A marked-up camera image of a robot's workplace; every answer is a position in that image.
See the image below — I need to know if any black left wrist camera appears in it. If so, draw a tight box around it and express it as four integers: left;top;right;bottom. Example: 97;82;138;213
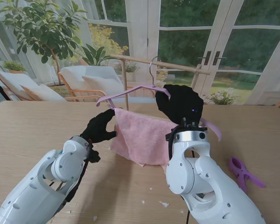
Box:
85;150;101;164

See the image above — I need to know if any lilac plastic clothes hanger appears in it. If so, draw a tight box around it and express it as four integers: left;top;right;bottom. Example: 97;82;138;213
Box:
95;56;223;142

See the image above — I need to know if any printed garden window backdrop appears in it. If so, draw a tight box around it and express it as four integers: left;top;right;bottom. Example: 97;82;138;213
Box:
0;0;280;110

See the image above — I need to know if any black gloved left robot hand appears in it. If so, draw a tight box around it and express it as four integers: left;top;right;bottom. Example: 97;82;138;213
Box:
80;108;119;145

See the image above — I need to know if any wooden drying rack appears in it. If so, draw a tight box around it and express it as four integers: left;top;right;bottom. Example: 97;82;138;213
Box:
110;54;212;131

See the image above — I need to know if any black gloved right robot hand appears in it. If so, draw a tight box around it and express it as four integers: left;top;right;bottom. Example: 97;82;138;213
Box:
155;84;205;126

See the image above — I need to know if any purple clothes peg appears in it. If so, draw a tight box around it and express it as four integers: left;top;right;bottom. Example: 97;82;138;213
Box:
228;156;266;196

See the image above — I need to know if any pink square towel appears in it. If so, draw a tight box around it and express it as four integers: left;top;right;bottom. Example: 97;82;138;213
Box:
109;107;179;175

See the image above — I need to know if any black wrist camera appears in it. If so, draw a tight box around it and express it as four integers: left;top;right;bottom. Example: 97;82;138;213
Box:
165;130;176;143
85;150;101;164

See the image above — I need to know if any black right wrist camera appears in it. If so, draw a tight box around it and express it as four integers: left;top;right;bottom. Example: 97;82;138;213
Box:
165;130;176;143

